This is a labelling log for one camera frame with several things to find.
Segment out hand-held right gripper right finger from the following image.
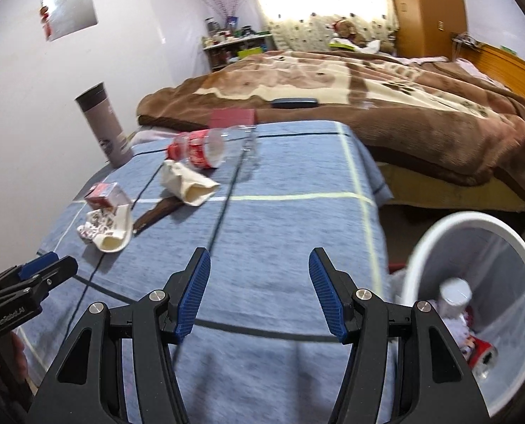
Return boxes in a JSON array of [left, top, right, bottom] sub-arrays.
[[308, 247, 484, 424]]

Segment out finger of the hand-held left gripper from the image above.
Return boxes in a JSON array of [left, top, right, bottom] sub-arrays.
[[28, 256, 79, 305], [19, 252, 60, 277]]

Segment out purple flower branches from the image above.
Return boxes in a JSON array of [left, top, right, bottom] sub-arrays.
[[198, 0, 250, 25]]

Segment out power strip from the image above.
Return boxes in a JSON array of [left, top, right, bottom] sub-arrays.
[[450, 31, 482, 47]]

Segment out cluttered white shelf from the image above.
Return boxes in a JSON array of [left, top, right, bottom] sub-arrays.
[[202, 31, 277, 71]]

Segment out red hanging ornament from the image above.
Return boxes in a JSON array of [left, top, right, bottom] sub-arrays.
[[39, 4, 55, 38]]

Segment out pink bed sheet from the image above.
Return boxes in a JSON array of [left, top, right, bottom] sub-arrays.
[[397, 55, 511, 93]]

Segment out grey thermos bottle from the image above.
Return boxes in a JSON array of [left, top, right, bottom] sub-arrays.
[[74, 82, 134, 167]]

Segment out blue checked tablecloth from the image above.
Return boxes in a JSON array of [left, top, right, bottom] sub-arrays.
[[24, 120, 398, 424]]

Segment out dark flat phone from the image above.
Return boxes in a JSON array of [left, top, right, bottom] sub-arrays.
[[271, 97, 320, 110]]

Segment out wall mirror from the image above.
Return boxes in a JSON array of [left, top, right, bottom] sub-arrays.
[[39, 0, 100, 44]]

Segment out brown printed blanket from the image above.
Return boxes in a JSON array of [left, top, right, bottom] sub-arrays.
[[137, 48, 525, 206]]

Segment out wooden headboard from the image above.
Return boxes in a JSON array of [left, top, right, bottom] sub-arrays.
[[454, 37, 525, 91]]

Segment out red flat box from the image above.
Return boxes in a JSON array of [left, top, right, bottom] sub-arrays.
[[210, 108, 256, 131]]

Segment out brown bed base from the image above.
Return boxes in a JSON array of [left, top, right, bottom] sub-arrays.
[[375, 161, 525, 215]]

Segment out clear plastic bottle red label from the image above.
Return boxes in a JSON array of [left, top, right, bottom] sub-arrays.
[[165, 128, 227, 172]]

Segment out wooden wardrobe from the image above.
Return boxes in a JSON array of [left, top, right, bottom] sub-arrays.
[[384, 0, 468, 60]]

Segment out brown teddy bear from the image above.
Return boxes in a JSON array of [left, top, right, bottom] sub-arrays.
[[331, 18, 393, 54]]

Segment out crushed red soda can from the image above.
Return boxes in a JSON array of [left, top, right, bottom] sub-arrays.
[[463, 336, 499, 372], [438, 277, 473, 319]]

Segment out person's left hand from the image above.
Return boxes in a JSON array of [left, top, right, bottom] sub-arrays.
[[0, 333, 28, 396]]

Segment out white round trash bin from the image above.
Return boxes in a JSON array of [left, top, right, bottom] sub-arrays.
[[397, 212, 525, 422]]

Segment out beige paper cup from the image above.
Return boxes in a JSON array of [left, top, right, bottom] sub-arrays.
[[161, 159, 221, 207]]

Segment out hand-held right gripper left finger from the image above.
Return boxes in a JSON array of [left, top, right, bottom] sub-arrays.
[[26, 247, 212, 424]]

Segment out printed paper cup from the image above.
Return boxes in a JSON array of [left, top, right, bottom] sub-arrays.
[[77, 204, 134, 253]]

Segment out red white milk carton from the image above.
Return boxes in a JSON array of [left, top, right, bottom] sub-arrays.
[[84, 182, 131, 210]]

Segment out clear plastic cup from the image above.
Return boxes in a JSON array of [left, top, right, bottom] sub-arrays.
[[227, 124, 260, 173]]

